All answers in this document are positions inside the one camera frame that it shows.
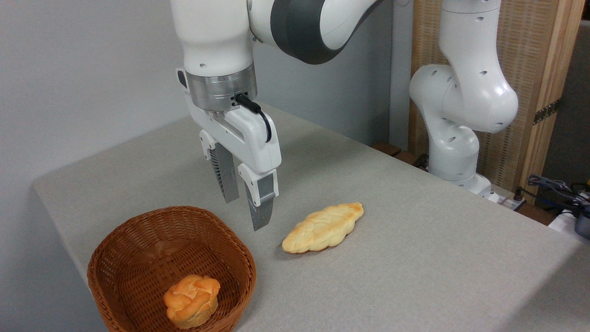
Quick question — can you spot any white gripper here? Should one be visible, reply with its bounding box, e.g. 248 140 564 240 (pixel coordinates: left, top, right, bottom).
176 68 282 231

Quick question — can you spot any long braided bread loaf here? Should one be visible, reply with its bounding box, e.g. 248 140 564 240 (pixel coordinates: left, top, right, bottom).
282 202 364 254

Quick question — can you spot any round braided bread roll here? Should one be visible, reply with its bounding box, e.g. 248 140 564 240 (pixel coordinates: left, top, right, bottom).
163 275 221 329

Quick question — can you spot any brown wicker basket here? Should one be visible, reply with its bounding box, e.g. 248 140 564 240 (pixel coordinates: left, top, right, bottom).
87 206 257 332

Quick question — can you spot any white power strip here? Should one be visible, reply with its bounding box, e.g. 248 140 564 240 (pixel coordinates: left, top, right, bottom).
484 184 526 212

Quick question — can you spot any woven bamboo screen panel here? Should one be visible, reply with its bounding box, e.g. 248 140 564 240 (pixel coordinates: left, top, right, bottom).
408 0 586 203

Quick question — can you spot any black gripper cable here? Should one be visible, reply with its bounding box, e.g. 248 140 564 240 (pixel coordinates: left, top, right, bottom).
235 93 272 143

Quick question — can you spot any bundle of dark cables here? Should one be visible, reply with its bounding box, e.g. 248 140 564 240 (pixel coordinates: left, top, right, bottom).
514 174 590 239

